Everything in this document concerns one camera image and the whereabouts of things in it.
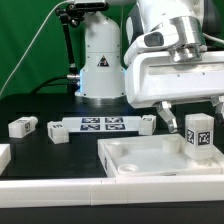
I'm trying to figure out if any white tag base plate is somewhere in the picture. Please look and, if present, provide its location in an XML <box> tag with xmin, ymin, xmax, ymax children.
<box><xmin>62</xmin><ymin>116</ymin><xmax>141</xmax><ymax>133</ymax></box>

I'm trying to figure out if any white front fence rail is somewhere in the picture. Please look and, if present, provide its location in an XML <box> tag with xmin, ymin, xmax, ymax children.
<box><xmin>0</xmin><ymin>175</ymin><xmax>224</xmax><ymax>208</ymax></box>

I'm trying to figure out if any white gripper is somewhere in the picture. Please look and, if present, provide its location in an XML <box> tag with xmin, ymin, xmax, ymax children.
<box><xmin>125</xmin><ymin>51</ymin><xmax>224</xmax><ymax>133</ymax></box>

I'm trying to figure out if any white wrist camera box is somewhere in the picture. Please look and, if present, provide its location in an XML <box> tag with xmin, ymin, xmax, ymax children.
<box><xmin>124</xmin><ymin>22</ymin><xmax>178</xmax><ymax>66</ymax></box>

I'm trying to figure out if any white square tabletop part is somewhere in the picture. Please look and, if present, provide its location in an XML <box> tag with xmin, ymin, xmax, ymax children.
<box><xmin>98</xmin><ymin>134</ymin><xmax>224</xmax><ymax>178</ymax></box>

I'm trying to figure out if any white left fence piece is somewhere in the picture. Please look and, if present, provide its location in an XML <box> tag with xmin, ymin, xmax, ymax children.
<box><xmin>0</xmin><ymin>144</ymin><xmax>11</xmax><ymax>175</ymax></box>

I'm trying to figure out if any grey overhead camera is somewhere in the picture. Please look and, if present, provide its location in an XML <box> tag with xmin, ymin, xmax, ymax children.
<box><xmin>74</xmin><ymin>0</ymin><xmax>108</xmax><ymax>11</ymax></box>

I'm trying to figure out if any white cable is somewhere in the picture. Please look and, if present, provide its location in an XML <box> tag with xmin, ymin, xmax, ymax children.
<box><xmin>0</xmin><ymin>0</ymin><xmax>75</xmax><ymax>98</ymax></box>

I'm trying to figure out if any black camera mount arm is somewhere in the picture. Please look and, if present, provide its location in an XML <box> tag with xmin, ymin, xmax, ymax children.
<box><xmin>55</xmin><ymin>3</ymin><xmax>84</xmax><ymax>76</ymax></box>

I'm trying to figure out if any black cable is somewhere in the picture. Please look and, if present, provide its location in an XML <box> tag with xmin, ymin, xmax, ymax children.
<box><xmin>30</xmin><ymin>75</ymin><xmax>81</xmax><ymax>95</ymax></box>

